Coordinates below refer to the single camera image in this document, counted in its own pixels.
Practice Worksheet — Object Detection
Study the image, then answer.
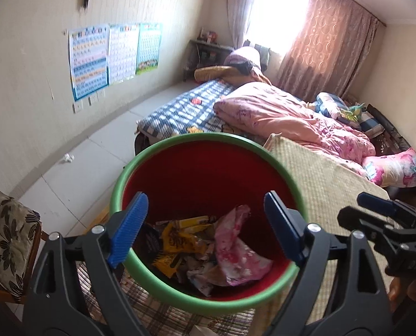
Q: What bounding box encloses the right green wall chart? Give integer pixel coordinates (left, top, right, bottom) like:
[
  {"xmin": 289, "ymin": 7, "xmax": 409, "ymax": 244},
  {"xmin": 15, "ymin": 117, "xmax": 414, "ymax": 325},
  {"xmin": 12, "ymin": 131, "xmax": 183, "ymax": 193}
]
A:
[{"xmin": 136, "ymin": 23, "xmax": 162, "ymax": 74}]

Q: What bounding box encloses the dark wooden headboard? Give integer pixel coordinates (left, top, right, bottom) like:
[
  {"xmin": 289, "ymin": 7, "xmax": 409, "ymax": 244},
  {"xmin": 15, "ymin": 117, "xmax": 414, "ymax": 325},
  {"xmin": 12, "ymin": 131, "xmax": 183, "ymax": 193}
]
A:
[{"xmin": 367, "ymin": 104, "xmax": 411, "ymax": 156}]

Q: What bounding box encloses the crumpled white paper on floor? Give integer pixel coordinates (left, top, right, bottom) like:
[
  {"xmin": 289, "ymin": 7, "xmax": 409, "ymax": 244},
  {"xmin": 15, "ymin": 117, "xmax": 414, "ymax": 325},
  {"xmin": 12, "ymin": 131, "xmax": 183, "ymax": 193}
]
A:
[{"xmin": 63, "ymin": 153, "xmax": 74, "ymax": 163}]

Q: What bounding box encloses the red bin with green rim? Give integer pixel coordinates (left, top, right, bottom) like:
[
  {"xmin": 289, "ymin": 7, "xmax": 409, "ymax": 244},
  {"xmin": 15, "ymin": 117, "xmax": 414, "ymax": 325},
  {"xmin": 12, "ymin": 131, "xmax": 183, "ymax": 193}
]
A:
[{"xmin": 110, "ymin": 133, "xmax": 308, "ymax": 316}]

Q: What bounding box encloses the brown bolster pillow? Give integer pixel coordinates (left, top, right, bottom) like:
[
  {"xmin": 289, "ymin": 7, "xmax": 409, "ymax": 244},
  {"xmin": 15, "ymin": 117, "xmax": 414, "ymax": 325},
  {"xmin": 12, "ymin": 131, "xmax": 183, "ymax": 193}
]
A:
[{"xmin": 194, "ymin": 65, "xmax": 253, "ymax": 87}]

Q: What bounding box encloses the person's right hand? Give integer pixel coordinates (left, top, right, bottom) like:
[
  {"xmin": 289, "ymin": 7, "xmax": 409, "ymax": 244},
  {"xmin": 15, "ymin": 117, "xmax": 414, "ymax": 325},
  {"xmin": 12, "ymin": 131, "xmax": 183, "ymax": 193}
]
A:
[{"xmin": 387, "ymin": 277, "xmax": 416, "ymax": 312}]

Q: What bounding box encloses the folded pink blanket pile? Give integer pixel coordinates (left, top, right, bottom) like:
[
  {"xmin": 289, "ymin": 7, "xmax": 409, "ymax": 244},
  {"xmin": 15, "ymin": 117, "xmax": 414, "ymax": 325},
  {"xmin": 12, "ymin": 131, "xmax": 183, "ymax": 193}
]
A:
[{"xmin": 224, "ymin": 46, "xmax": 272, "ymax": 85}]

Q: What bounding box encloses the pink floral pillow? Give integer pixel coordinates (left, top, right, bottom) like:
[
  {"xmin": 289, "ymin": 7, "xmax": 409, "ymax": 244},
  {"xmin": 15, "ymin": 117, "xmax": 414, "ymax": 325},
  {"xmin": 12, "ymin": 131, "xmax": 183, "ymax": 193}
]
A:
[{"xmin": 362, "ymin": 148, "xmax": 416, "ymax": 188}]

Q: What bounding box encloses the blue plaid pillow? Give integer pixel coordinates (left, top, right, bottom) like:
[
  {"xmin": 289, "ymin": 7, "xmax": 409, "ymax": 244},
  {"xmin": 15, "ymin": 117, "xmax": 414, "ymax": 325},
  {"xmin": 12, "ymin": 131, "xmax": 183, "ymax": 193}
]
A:
[{"xmin": 315, "ymin": 92, "xmax": 385, "ymax": 139}]

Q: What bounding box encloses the wooden chair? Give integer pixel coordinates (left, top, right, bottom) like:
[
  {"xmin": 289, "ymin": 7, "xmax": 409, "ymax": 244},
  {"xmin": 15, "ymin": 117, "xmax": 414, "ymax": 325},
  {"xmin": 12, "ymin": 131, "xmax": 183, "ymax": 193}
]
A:
[{"xmin": 0, "ymin": 220, "xmax": 48, "ymax": 322}]

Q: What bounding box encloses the yellow snack wrapper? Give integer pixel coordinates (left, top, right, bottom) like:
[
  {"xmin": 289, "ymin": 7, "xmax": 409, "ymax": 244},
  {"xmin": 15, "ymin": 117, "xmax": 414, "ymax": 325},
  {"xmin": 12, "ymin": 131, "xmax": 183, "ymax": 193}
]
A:
[{"xmin": 152, "ymin": 216, "xmax": 216, "ymax": 278}]

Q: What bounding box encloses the pink floral quilt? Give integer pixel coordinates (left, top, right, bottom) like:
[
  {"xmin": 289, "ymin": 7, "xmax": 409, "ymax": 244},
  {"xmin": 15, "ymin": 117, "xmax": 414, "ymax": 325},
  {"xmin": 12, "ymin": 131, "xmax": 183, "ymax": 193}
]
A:
[{"xmin": 213, "ymin": 82, "xmax": 375, "ymax": 178}]

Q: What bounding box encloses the dark wooden side table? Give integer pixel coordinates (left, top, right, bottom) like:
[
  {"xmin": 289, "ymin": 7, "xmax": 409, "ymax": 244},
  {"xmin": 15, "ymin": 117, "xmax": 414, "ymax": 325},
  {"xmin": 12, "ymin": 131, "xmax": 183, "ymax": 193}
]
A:
[{"xmin": 183, "ymin": 39, "xmax": 234, "ymax": 82}]

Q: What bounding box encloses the checkered woven bed mat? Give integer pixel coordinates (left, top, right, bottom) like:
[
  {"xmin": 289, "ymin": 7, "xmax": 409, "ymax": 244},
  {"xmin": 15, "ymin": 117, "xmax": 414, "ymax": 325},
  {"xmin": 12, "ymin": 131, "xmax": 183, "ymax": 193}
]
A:
[{"xmin": 78, "ymin": 133, "xmax": 397, "ymax": 336}]

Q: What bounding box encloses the pinkish patterned curtain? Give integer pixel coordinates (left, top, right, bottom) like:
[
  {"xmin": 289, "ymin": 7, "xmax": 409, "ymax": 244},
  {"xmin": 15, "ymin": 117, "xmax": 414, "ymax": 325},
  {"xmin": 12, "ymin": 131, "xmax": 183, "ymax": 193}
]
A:
[{"xmin": 277, "ymin": 0, "xmax": 383, "ymax": 102}]

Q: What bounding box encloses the left blue wall chart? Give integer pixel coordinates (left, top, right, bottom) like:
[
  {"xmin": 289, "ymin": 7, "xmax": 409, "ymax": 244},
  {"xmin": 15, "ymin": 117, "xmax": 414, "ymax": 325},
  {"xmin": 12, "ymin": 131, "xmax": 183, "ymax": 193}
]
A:
[{"xmin": 68, "ymin": 24, "xmax": 110, "ymax": 102}]

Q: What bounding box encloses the floral cushion on chair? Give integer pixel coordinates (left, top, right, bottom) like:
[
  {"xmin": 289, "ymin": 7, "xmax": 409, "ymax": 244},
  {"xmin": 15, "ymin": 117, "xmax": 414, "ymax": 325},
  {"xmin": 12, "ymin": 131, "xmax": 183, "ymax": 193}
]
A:
[{"xmin": 0, "ymin": 191, "xmax": 42, "ymax": 304}]

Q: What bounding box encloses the middle white wall chart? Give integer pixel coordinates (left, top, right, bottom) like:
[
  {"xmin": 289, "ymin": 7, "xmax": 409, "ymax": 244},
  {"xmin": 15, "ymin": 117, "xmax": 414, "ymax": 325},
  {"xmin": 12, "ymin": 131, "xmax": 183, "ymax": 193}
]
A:
[{"xmin": 108, "ymin": 24, "xmax": 140, "ymax": 85}]

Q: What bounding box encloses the blue plaid bed sheet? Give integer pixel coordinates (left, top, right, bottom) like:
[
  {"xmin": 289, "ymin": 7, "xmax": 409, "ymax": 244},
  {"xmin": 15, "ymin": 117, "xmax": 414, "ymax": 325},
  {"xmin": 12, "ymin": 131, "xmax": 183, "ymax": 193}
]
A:
[{"xmin": 137, "ymin": 79, "xmax": 235, "ymax": 141}]

